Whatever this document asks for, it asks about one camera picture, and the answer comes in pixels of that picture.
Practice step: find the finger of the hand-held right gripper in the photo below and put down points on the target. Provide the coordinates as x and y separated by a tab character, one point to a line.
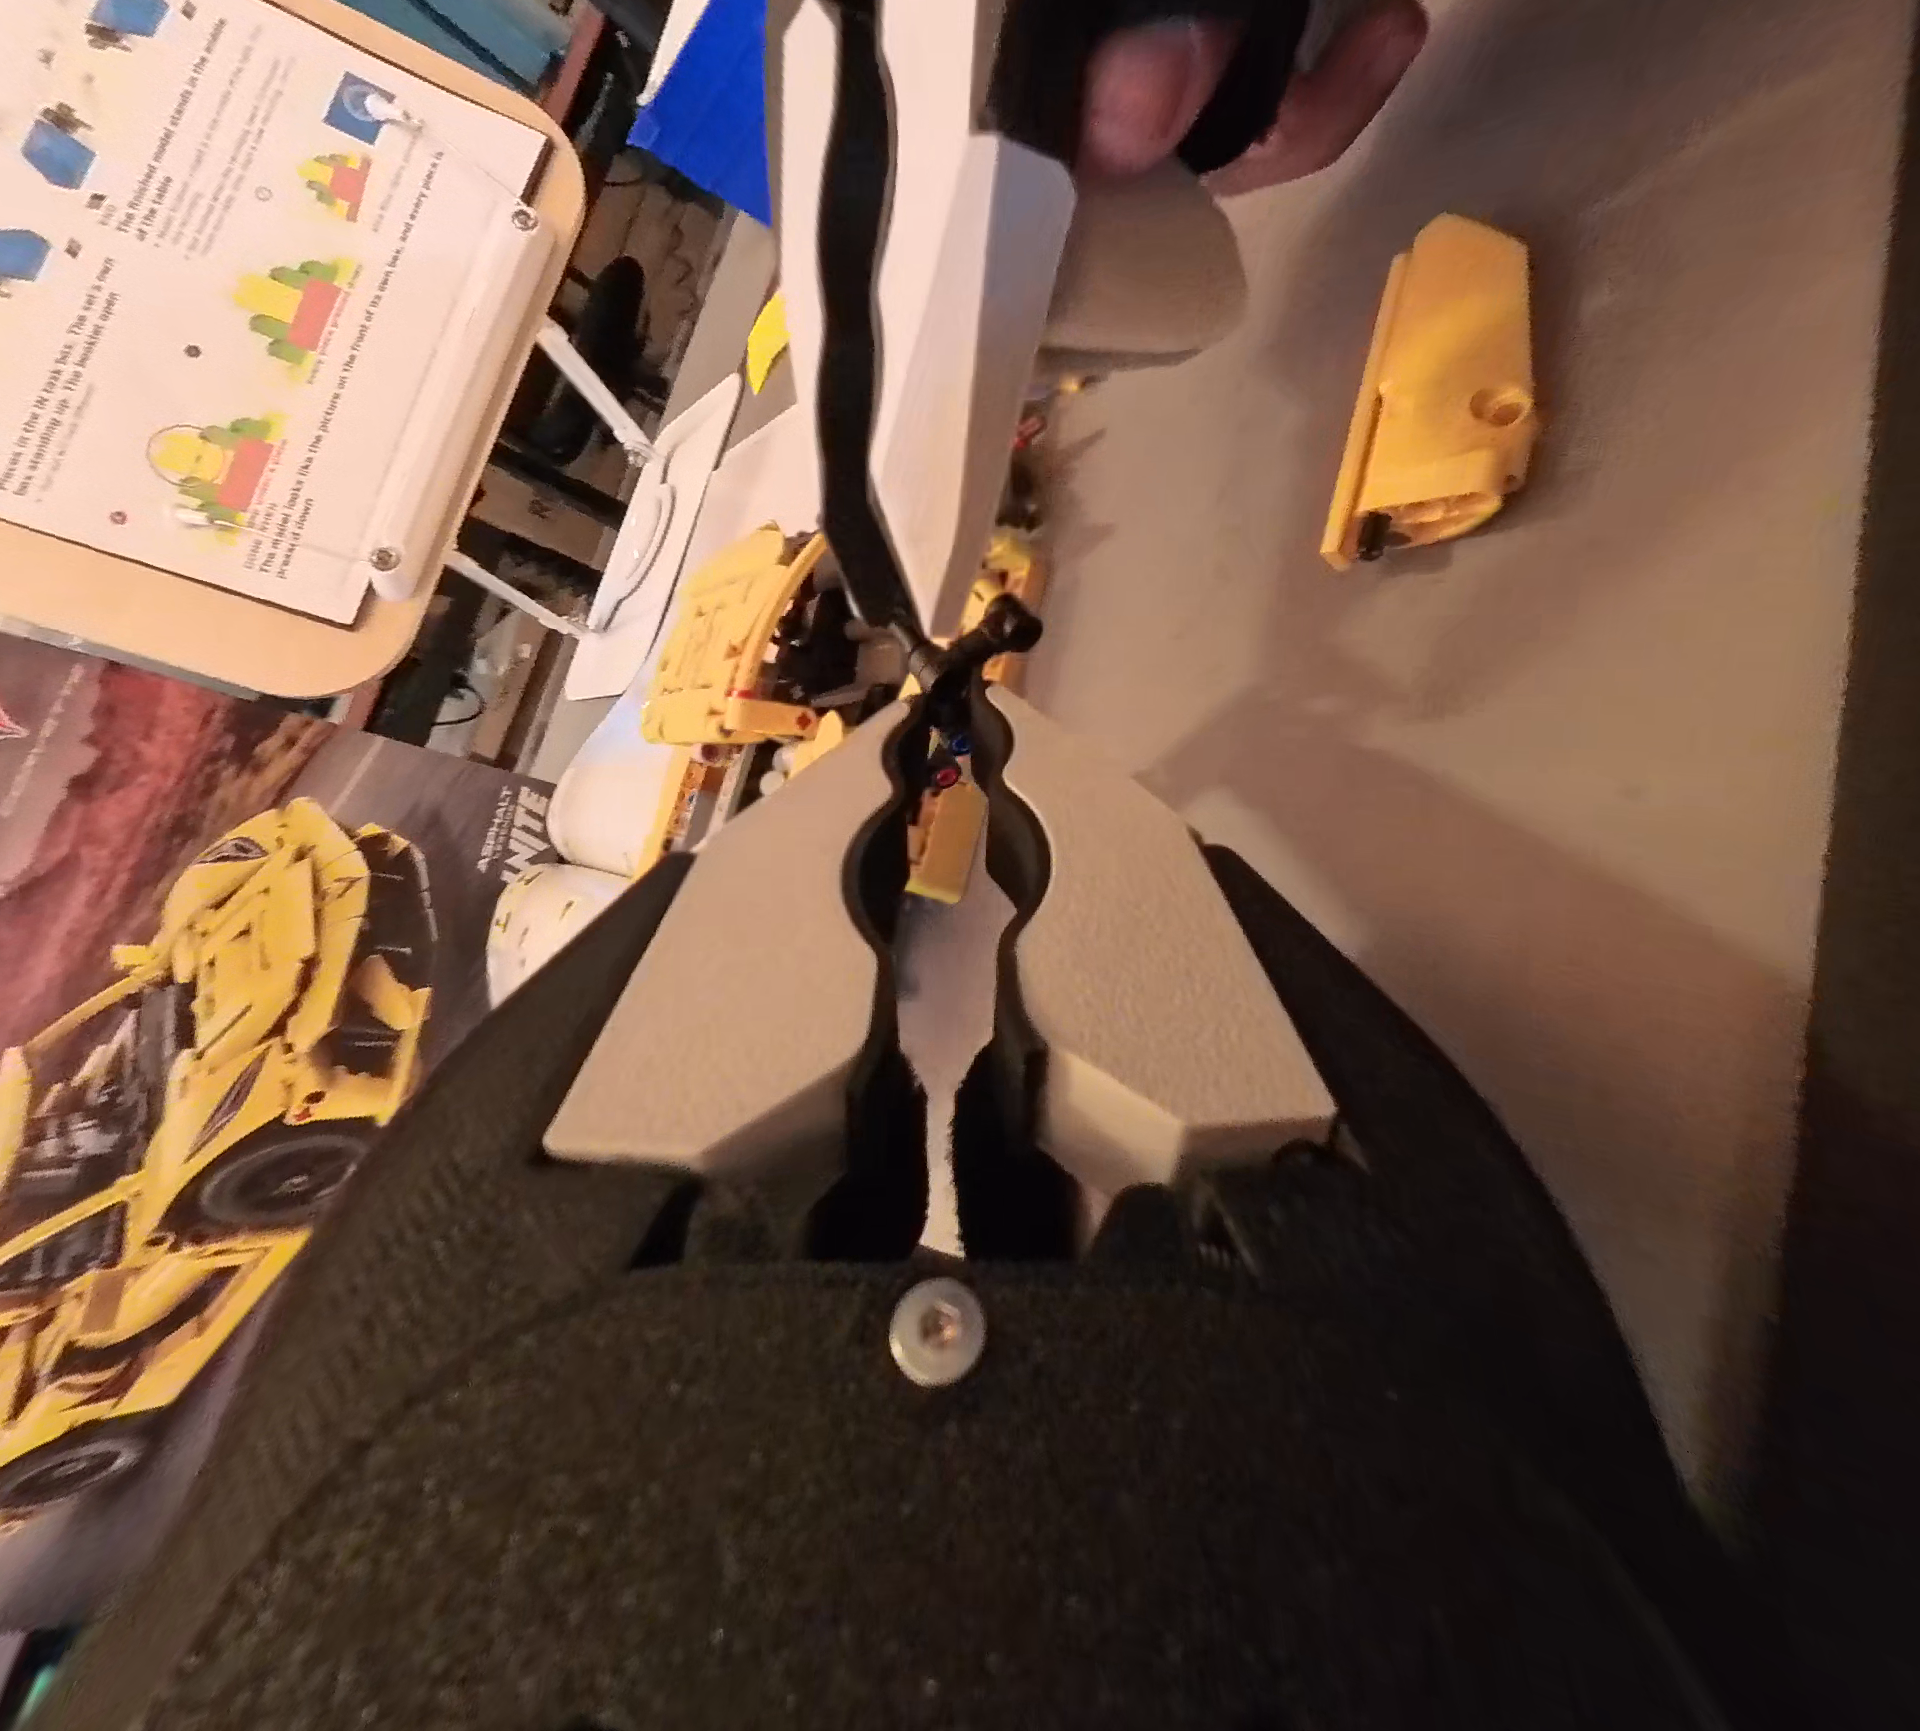
961	261

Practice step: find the black perforated mat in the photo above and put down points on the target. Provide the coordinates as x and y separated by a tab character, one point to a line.
1846	1011

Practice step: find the yellow brick car model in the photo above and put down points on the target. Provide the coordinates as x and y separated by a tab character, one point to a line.
736	635

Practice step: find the wooden document stand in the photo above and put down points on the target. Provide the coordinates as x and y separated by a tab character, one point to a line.
510	172

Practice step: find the yellow curved panel piece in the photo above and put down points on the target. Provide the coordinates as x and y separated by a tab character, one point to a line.
1441	395

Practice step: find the grey desk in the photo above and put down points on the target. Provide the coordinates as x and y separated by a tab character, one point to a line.
1561	771

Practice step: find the open instruction booklet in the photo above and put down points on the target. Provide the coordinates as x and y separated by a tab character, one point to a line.
570	831

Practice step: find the printed instruction sheet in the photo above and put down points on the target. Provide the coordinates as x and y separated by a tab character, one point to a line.
210	261

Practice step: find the yellow sticky note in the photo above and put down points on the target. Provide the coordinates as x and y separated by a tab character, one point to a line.
766	345

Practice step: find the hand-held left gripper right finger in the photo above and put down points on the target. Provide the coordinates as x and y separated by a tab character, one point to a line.
1171	1011

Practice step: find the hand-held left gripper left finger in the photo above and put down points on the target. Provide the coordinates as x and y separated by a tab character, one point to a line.
720	1011

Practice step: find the thin yellow beam piece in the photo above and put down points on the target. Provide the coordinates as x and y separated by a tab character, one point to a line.
948	831

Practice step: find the blue plastic bin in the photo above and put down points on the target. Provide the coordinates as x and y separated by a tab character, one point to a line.
707	82

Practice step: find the toy car box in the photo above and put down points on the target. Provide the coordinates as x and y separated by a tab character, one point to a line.
210	1101

